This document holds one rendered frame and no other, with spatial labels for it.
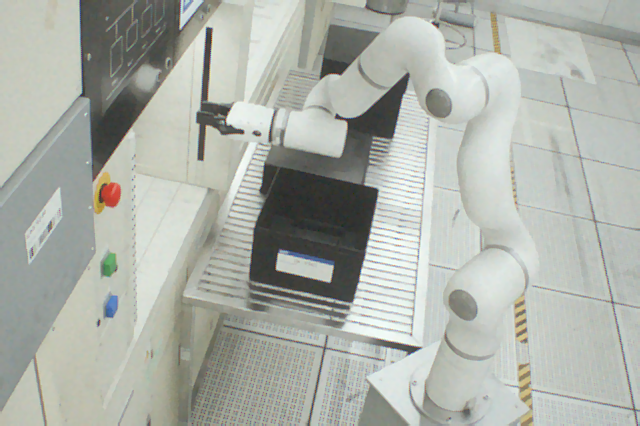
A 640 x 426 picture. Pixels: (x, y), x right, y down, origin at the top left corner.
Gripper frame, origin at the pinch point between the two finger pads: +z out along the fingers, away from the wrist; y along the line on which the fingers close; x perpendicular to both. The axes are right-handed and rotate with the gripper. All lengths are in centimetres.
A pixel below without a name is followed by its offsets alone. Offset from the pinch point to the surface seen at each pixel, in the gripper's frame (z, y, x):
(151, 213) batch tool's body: 12.8, -0.3, -32.0
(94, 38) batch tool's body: 3, -58, 44
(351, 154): -33, 46, -33
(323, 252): -31.7, -5.8, -28.4
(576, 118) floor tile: -164, 273, -119
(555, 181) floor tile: -142, 195, -119
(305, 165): -21, 35, -33
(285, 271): -23.4, -5.5, -37.2
